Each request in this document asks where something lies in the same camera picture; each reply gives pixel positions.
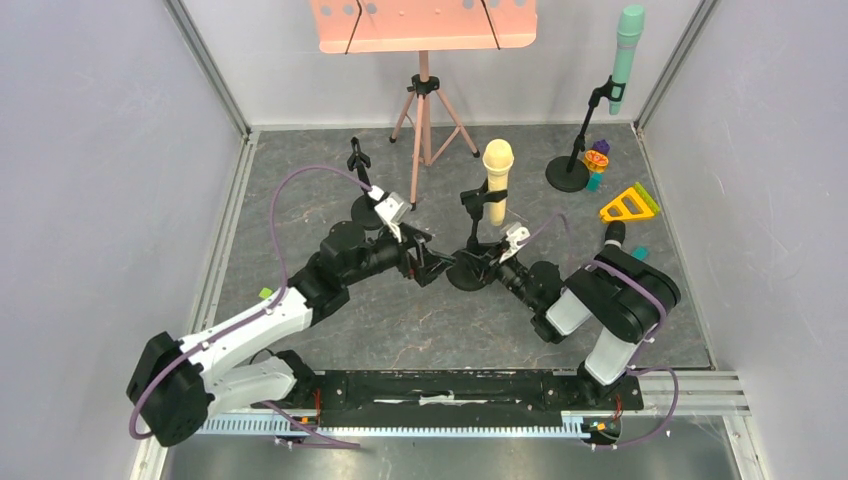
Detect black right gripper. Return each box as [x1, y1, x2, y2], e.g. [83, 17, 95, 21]
[458, 241, 540, 313]

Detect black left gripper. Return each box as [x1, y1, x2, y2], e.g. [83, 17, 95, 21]
[342, 220, 455, 286]

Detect black microphone desk stand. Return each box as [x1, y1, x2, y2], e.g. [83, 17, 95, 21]
[346, 137, 388, 231]

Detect yellow microphone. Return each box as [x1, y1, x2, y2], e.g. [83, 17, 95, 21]
[482, 139, 515, 226]

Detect black microphone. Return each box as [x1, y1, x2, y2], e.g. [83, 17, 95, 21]
[604, 220, 626, 249]

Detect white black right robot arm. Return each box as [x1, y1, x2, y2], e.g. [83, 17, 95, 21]
[447, 234, 681, 408]

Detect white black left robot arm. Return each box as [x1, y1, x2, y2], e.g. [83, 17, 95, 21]
[126, 221, 455, 447]

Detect pink tripod music stand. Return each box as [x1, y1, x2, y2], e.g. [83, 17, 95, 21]
[310, 0, 538, 206]

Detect green microphone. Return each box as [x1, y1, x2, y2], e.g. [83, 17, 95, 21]
[609, 4, 646, 115]

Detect teal toy block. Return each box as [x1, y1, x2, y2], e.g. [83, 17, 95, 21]
[586, 172, 603, 192]

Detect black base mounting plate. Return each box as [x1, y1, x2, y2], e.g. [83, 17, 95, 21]
[275, 369, 644, 428]

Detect small teal cube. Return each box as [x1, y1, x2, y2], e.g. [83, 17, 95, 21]
[631, 246, 650, 261]

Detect yellow triangular toy block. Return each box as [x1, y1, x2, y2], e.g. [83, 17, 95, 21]
[599, 182, 661, 224]

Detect purple toy block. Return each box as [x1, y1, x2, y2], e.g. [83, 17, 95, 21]
[591, 139, 611, 156]

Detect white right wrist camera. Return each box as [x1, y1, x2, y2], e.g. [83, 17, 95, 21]
[498, 222, 531, 263]

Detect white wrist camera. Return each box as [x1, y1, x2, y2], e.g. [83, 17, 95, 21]
[498, 222, 531, 263]
[366, 185, 412, 243]

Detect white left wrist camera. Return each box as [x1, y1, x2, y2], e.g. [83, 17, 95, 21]
[366, 185, 412, 243]

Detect white slotted cable duct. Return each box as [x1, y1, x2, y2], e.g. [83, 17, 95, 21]
[196, 411, 590, 440]

